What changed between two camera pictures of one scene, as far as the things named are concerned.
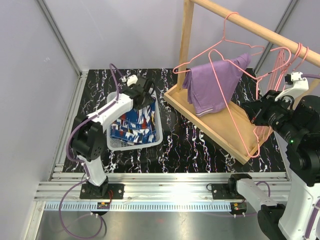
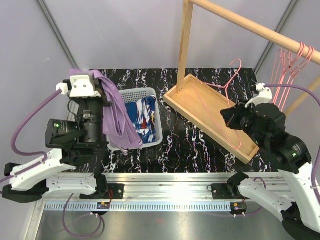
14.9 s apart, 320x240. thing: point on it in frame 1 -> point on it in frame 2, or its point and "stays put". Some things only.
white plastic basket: (115, 144) stays put
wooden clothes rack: (228, 125) stays put
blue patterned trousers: (139, 126) stays put
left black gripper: (147, 101) -> (103, 98)
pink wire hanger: (223, 39) -> (226, 87)
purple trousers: (211, 85) -> (118, 124)
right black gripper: (257, 109) -> (231, 114)
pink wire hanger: (210, 51) -> (286, 64)
